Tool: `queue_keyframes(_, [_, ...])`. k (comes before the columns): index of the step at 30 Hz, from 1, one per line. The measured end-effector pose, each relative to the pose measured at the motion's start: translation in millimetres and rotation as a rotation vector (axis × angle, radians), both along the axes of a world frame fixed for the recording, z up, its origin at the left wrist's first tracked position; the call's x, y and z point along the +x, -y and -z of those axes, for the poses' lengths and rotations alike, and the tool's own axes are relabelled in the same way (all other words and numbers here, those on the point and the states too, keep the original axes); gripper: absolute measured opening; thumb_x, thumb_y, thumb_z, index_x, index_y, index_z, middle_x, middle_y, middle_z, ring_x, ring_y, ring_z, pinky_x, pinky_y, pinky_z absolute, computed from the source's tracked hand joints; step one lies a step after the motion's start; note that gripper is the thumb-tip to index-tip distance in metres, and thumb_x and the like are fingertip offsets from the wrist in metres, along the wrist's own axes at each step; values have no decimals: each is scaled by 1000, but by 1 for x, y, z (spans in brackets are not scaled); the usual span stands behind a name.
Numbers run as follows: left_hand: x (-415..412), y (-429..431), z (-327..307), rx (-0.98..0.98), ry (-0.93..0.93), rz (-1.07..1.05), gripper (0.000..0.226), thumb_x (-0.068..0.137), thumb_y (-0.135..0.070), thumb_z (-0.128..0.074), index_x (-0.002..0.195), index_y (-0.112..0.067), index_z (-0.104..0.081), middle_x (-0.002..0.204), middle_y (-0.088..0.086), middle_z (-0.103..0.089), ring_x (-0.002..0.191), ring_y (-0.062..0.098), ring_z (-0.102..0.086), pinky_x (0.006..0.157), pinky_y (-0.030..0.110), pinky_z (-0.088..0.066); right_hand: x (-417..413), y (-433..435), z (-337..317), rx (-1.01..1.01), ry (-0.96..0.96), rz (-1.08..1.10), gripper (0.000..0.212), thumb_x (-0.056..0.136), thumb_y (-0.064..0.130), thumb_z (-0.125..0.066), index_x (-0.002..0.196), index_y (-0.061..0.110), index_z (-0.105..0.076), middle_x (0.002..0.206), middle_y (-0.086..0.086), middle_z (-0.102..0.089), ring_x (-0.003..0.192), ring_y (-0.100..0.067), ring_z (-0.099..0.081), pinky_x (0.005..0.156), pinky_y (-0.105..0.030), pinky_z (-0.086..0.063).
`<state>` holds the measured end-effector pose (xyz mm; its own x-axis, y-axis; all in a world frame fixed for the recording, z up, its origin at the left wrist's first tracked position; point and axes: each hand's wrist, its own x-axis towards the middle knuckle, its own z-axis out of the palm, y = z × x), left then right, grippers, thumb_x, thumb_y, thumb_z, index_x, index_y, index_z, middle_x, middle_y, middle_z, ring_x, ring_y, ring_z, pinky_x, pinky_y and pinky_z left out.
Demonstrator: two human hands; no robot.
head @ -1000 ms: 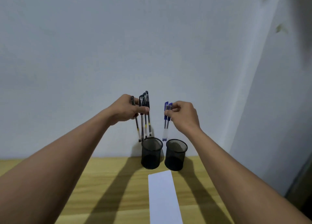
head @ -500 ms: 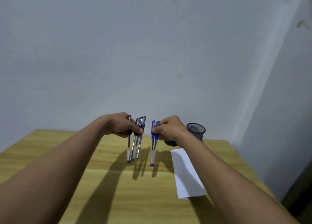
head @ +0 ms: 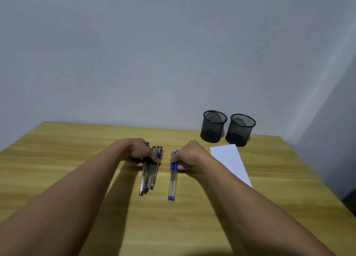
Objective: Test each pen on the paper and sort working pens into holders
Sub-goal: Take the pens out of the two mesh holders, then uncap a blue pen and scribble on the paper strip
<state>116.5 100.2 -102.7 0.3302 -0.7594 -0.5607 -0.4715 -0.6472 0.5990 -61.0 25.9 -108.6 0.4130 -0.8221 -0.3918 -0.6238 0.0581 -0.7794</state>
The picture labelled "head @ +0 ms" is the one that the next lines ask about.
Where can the person's right hand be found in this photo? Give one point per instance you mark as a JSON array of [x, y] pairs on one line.
[[192, 158]]

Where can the person's left hand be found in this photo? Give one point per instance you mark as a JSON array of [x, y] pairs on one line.
[[139, 151]]

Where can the black mesh pen cup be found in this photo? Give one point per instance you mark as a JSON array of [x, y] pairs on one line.
[[212, 130], [239, 133]]

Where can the white paper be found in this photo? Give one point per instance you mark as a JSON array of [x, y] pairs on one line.
[[230, 161]]

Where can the person's right forearm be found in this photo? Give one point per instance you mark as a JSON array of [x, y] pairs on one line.
[[250, 208]]

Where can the person's left forearm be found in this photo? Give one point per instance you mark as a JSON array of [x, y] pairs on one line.
[[61, 208]]

